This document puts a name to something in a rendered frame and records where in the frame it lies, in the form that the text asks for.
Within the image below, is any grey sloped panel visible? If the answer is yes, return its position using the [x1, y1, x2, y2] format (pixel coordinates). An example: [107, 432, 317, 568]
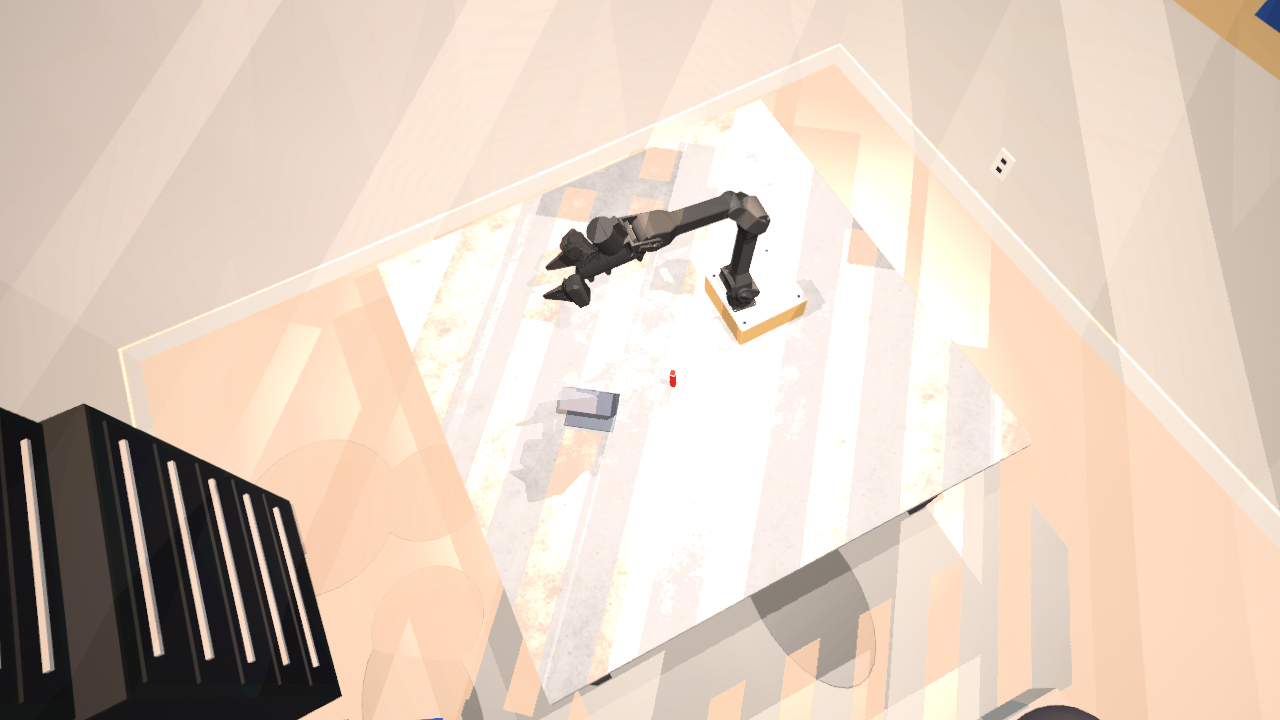
[559, 387, 620, 433]

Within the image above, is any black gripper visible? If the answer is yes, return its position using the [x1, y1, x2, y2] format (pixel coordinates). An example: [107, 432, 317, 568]
[543, 247, 614, 307]

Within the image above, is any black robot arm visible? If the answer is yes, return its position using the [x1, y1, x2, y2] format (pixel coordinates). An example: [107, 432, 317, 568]
[559, 191, 771, 313]

